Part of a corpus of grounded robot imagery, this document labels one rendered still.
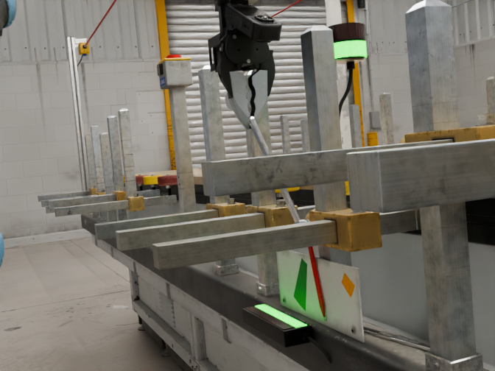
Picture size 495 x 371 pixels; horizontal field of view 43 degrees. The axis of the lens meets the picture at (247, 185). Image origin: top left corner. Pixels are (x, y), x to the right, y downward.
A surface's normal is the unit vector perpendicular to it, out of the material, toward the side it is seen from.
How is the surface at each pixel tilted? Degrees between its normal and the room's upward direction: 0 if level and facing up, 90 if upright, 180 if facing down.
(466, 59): 90
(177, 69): 90
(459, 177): 90
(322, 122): 90
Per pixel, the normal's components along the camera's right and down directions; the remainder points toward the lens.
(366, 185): -0.92, 0.11
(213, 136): 0.37, 0.01
